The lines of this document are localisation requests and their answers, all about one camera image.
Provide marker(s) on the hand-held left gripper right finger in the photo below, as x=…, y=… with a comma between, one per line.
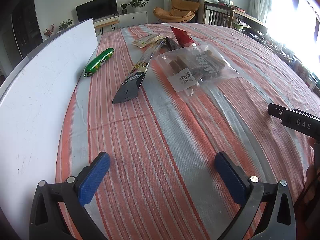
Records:
x=230, y=177

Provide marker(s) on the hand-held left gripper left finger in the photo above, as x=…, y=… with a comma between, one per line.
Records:
x=93, y=177

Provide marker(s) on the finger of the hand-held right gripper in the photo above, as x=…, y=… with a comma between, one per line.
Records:
x=275, y=110

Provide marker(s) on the clear bag of brown snacks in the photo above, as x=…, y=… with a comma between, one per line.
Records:
x=200, y=65

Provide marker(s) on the white cardboard box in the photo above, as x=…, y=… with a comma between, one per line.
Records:
x=37, y=105

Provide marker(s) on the long black wafer packet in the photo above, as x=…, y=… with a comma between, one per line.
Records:
x=132, y=80

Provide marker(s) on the green sausage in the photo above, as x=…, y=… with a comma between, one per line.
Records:
x=98, y=62

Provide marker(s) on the red snack packet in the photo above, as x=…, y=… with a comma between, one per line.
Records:
x=182, y=37

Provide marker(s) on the dark brown snack packet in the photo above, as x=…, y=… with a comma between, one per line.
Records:
x=172, y=44

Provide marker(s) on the pale yellow snack packet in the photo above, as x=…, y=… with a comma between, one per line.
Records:
x=147, y=40

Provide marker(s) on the person's right hand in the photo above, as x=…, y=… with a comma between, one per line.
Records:
x=313, y=182

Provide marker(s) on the row of jars and containers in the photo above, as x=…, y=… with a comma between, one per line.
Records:
x=287, y=52

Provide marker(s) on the orange grey striped tablecloth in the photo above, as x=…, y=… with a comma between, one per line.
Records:
x=175, y=135

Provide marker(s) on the green and white pot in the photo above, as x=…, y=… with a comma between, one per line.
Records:
x=237, y=25

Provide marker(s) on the window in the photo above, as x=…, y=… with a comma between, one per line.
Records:
x=290, y=12

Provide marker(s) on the dark wooden side table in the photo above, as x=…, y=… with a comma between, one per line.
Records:
x=217, y=13

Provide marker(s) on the pile of clothes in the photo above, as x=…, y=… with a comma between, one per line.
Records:
x=225, y=2

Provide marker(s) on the orange lounge chair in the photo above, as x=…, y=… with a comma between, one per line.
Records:
x=180, y=11

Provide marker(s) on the red flowers in vase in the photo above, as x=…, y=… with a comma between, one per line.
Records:
x=49, y=31

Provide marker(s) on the wooden bench with hairpin legs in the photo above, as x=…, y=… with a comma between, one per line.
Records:
x=106, y=23

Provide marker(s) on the green plant in vase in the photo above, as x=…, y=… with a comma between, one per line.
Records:
x=65, y=24

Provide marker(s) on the white television cabinet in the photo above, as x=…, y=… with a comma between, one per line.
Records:
x=135, y=17

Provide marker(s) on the dark display cabinet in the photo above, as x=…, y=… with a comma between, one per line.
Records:
x=25, y=22

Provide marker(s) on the black television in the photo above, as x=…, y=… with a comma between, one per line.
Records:
x=97, y=7

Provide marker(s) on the small potted plant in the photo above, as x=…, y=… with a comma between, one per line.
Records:
x=124, y=8

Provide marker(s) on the large potted plant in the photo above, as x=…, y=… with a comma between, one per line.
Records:
x=137, y=3

